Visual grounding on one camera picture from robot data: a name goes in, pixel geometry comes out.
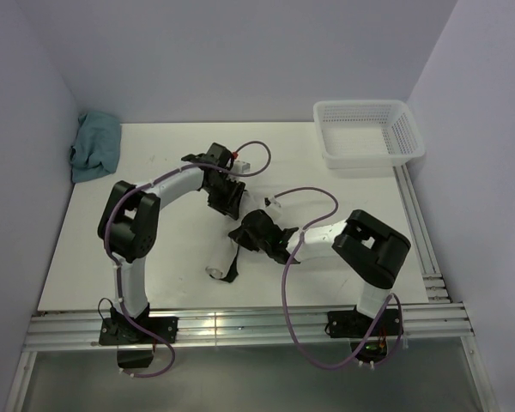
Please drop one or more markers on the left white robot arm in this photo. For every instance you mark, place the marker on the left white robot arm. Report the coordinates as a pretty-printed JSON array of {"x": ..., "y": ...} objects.
[{"x": 129, "y": 223}]

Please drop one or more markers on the white plastic perforated basket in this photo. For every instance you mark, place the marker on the white plastic perforated basket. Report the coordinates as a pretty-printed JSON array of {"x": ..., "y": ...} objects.
[{"x": 366, "y": 133}]

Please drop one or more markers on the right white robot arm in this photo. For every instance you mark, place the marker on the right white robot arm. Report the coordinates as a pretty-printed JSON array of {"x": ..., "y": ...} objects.
[{"x": 373, "y": 250}]

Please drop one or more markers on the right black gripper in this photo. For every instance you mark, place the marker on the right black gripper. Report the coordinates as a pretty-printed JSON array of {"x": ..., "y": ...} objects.
[{"x": 241, "y": 236}]

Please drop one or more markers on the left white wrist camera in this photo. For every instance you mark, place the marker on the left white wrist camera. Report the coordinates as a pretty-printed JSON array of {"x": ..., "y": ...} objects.
[{"x": 239, "y": 168}]

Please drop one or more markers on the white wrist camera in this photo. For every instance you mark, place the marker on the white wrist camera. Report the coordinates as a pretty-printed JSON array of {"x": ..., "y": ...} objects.
[
  {"x": 272, "y": 207},
  {"x": 239, "y": 168}
]

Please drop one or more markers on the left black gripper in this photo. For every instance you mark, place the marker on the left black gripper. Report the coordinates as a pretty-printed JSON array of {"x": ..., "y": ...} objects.
[{"x": 230, "y": 204}]

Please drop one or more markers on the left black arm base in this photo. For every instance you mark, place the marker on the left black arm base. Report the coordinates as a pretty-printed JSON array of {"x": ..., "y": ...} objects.
[{"x": 136, "y": 348}]

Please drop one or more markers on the aluminium rail frame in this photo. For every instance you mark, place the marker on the aluminium rail frame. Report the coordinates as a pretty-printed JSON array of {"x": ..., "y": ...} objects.
[{"x": 439, "y": 318}]

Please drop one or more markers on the crumpled light blue t-shirt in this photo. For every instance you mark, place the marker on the crumpled light blue t-shirt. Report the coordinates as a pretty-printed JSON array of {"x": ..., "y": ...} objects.
[{"x": 96, "y": 150}]

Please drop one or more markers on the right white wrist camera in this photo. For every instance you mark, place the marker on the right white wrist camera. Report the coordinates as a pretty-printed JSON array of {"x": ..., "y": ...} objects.
[{"x": 272, "y": 207}]

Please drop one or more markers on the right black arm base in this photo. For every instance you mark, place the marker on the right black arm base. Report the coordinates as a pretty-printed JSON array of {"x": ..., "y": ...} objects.
[{"x": 353, "y": 325}]

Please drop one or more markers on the white green raglan t-shirt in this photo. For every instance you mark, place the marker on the white green raglan t-shirt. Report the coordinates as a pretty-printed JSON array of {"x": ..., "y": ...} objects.
[{"x": 225, "y": 251}]

